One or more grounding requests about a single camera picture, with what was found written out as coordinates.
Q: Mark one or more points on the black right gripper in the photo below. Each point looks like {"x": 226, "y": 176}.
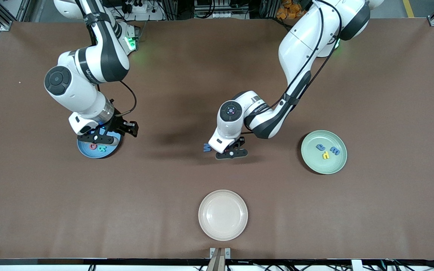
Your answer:
{"x": 119, "y": 122}

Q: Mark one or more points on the yellow lowercase foam letter h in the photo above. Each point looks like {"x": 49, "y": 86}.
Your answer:
{"x": 326, "y": 154}

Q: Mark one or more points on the blue foam letter M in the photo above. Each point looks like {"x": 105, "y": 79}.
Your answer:
{"x": 205, "y": 148}

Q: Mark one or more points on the blue lowercase foam letter e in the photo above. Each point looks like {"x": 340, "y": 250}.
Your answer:
{"x": 320, "y": 147}

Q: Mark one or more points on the green plate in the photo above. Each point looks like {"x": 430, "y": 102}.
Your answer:
{"x": 324, "y": 165}

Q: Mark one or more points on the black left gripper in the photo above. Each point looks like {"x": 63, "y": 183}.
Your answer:
{"x": 238, "y": 142}

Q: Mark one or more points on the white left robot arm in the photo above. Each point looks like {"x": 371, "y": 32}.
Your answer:
{"x": 236, "y": 116}

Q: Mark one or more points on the beige plate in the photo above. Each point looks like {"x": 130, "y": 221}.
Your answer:
{"x": 222, "y": 215}

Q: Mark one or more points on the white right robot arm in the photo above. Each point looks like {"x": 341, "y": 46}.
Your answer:
{"x": 74, "y": 90}

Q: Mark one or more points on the beige mounting bar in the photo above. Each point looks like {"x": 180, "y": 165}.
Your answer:
{"x": 217, "y": 263}

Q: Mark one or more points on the blue uppercase foam letter E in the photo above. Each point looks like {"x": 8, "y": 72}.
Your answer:
{"x": 335, "y": 151}

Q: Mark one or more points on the metal clamp bracket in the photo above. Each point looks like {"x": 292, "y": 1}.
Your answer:
{"x": 212, "y": 251}

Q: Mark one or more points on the teal foam letter b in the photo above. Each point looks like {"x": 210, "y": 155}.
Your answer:
{"x": 102, "y": 149}

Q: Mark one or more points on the small white bracket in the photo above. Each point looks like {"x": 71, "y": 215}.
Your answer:
{"x": 356, "y": 265}

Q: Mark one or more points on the white power strip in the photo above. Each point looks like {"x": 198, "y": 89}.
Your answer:
{"x": 139, "y": 8}
{"x": 224, "y": 15}

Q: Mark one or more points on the blue plate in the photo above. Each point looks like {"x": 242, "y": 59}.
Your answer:
{"x": 89, "y": 153}

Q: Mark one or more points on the bag of orange items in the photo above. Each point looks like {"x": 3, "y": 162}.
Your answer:
{"x": 288, "y": 9}

